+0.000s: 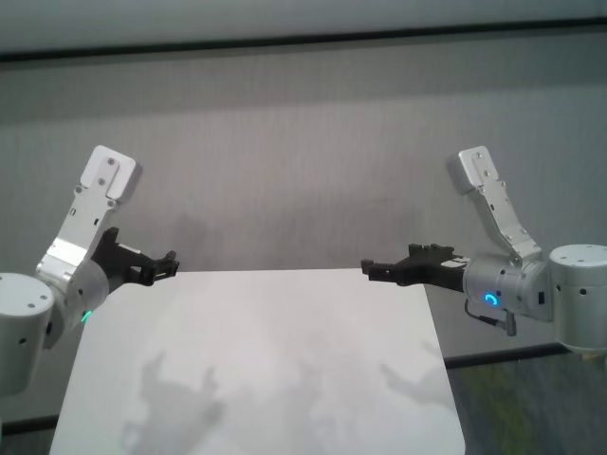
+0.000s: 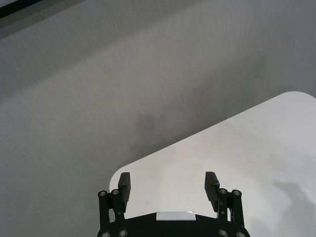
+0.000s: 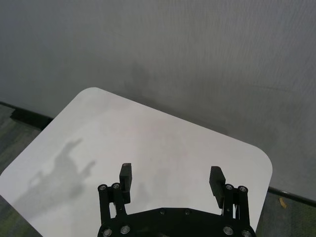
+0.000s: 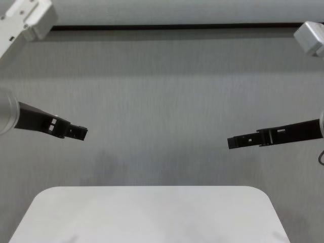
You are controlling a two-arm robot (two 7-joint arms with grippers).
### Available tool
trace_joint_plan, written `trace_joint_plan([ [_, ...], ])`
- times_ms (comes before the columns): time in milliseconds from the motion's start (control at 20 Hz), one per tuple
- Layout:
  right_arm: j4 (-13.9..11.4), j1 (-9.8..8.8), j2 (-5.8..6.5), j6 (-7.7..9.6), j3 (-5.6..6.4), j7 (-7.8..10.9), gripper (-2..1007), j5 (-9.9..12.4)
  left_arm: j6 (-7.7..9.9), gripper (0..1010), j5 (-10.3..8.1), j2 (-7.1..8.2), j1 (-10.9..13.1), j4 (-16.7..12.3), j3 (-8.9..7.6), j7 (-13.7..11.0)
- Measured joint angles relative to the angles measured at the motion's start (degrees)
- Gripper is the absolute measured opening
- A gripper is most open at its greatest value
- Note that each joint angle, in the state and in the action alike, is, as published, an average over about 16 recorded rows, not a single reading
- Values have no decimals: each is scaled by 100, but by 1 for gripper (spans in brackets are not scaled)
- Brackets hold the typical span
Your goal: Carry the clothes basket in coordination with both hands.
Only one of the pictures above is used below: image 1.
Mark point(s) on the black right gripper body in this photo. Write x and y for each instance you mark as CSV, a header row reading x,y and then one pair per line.
x,y
436,270

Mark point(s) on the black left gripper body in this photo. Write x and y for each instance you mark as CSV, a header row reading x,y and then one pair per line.
x,y
123,265

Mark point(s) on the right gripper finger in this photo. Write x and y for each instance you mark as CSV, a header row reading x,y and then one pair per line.
x,y
381,271
431,250

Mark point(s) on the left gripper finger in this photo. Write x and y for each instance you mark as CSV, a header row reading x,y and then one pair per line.
x,y
171,258
161,275

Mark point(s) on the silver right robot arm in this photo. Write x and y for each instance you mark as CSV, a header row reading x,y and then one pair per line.
x,y
574,294

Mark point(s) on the black wall rail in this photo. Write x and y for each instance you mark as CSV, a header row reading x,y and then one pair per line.
x,y
284,40

